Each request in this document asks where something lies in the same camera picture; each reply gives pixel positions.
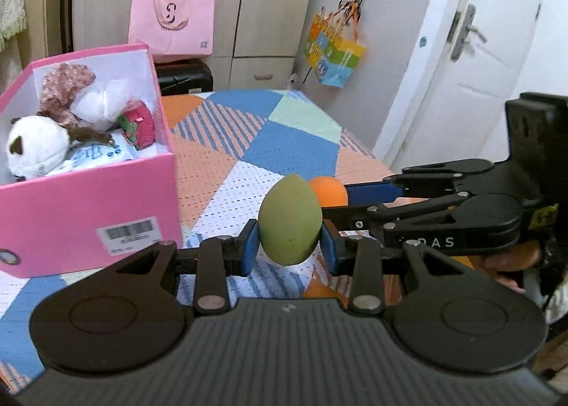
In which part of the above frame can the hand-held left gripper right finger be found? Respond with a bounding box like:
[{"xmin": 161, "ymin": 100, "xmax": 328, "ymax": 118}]
[{"xmin": 320, "ymin": 220, "xmax": 475, "ymax": 317}]

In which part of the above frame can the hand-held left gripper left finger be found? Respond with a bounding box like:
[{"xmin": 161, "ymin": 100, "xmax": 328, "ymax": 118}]
[{"xmin": 104, "ymin": 220, "xmax": 260, "ymax": 317}]

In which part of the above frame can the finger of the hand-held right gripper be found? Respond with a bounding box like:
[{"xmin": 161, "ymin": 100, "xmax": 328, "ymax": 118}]
[
  {"xmin": 322, "ymin": 192, "xmax": 471, "ymax": 238},
  {"xmin": 344, "ymin": 159, "xmax": 493, "ymax": 203}
]

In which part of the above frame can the orange makeup sponge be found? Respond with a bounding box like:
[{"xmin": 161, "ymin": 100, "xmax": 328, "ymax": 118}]
[{"xmin": 308, "ymin": 176, "xmax": 349, "ymax": 208}]

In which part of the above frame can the green makeup sponge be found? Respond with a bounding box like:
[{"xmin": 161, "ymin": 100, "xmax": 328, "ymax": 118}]
[{"xmin": 258, "ymin": 174, "xmax": 322, "ymax": 267}]

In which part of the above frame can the red plush toy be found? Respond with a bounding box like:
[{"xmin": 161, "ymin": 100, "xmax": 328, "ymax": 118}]
[{"xmin": 118, "ymin": 102, "xmax": 156, "ymax": 150}]

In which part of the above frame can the large blue white wipes pack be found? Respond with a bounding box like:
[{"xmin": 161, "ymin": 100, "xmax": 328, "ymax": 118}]
[{"xmin": 44, "ymin": 128, "xmax": 134, "ymax": 176}]

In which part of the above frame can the pink cardboard box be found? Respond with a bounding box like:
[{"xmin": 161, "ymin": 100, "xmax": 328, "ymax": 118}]
[{"xmin": 0, "ymin": 43, "xmax": 184, "ymax": 278}]

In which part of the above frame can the white brown patched plush toy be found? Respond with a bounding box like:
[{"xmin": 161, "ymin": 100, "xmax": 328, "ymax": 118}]
[{"xmin": 6, "ymin": 115, "xmax": 72, "ymax": 180}]

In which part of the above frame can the pink floral cloth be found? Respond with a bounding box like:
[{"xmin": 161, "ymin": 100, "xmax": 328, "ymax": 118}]
[{"xmin": 38, "ymin": 62, "xmax": 114, "ymax": 144}]

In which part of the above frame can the person's right hand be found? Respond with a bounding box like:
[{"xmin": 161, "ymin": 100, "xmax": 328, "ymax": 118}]
[{"xmin": 485, "ymin": 241, "xmax": 544, "ymax": 289}]

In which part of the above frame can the white door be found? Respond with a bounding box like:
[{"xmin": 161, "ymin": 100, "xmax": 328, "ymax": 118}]
[{"xmin": 373, "ymin": 0, "xmax": 551, "ymax": 176}]

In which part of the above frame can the colorful gift bag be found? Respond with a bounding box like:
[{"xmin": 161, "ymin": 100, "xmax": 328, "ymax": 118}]
[{"xmin": 307, "ymin": 0, "xmax": 367, "ymax": 89}]

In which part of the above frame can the black suitcase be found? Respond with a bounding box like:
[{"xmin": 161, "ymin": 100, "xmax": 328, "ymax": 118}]
[{"xmin": 155, "ymin": 59, "xmax": 214, "ymax": 96}]

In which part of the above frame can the pink tote bag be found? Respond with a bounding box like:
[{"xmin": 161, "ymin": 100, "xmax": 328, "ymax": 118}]
[{"xmin": 128, "ymin": 0, "xmax": 216, "ymax": 63}]

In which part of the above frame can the silver door handle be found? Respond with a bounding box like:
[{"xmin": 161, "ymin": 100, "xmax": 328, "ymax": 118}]
[{"xmin": 450, "ymin": 4, "xmax": 489, "ymax": 63}]

